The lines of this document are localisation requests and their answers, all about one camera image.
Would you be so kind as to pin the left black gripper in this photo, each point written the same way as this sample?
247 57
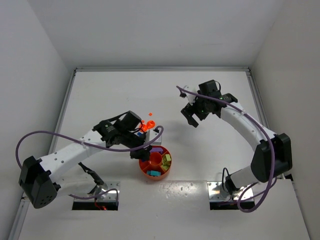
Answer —
139 152

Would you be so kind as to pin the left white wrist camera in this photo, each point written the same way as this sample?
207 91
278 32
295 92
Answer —
151 135

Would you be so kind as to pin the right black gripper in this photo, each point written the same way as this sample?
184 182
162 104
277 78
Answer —
191 111

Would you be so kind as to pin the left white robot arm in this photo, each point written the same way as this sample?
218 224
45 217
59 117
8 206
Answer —
63 173

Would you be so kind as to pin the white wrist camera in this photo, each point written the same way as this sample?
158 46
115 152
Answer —
151 135
191 98

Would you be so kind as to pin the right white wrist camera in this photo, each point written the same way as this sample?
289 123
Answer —
191 98

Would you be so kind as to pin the purple rounded lego brick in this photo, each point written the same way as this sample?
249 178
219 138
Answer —
157 150

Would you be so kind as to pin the yellow-green lego brick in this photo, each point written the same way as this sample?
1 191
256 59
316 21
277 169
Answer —
166 165
166 158

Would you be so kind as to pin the small teal lego brick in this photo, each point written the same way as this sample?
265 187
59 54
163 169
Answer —
156 173

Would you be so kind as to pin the orange round divided container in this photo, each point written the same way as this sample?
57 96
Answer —
154 164

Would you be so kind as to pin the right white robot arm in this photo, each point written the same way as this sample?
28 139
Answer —
272 152

